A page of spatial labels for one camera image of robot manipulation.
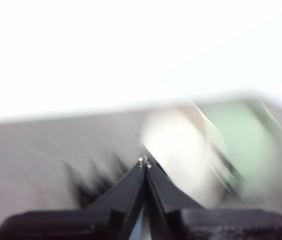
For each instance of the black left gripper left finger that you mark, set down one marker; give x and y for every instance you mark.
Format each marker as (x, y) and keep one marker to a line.
(116, 210)

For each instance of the cream white plate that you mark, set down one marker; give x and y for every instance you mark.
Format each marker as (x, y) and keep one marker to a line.
(178, 147)

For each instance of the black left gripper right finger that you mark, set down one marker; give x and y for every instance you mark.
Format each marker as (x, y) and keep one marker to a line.
(181, 215)

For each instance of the pale green plate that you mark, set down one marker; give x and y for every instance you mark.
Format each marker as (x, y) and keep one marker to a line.
(251, 150)

